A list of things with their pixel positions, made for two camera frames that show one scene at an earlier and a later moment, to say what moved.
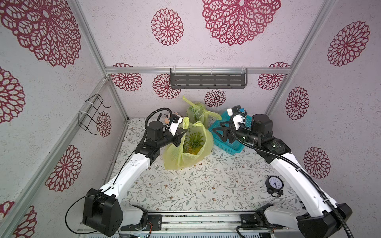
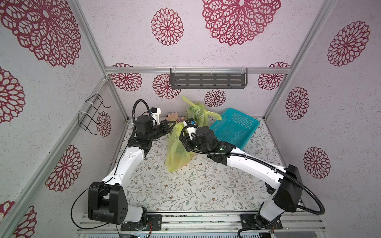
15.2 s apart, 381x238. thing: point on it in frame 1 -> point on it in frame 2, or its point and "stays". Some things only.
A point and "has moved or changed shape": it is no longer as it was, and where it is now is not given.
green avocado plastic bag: [197, 112] stays
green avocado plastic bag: [174, 157] has moved or changed shape
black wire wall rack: [88, 118] stays
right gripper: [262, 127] -> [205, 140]
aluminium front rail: [149, 225] stays
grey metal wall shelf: [207, 78] stays
